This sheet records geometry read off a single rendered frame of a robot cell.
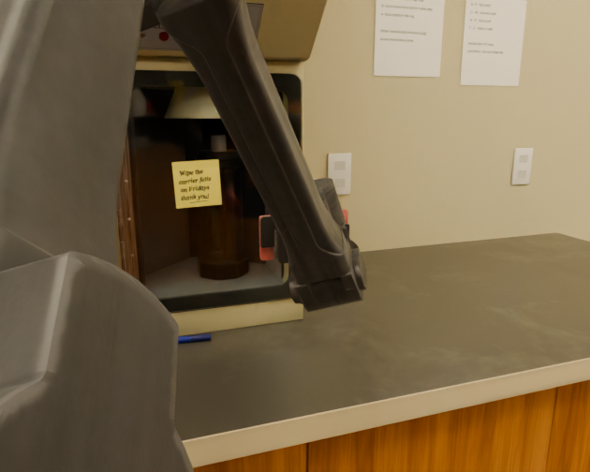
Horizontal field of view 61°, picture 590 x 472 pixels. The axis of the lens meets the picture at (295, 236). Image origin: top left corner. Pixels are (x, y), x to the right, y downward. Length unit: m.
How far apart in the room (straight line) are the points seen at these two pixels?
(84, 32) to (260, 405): 0.60
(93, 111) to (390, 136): 1.33
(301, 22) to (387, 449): 0.66
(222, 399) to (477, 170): 1.15
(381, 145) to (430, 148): 0.16
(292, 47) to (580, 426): 0.82
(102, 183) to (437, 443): 0.77
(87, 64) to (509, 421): 0.87
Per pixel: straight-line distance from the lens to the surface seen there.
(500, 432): 0.95
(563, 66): 1.84
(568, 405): 1.03
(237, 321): 0.94
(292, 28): 0.83
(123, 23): 0.22
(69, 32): 0.18
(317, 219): 0.50
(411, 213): 1.54
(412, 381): 0.79
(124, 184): 0.84
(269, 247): 0.75
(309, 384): 0.77
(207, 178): 0.85
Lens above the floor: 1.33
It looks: 14 degrees down
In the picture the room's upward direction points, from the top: straight up
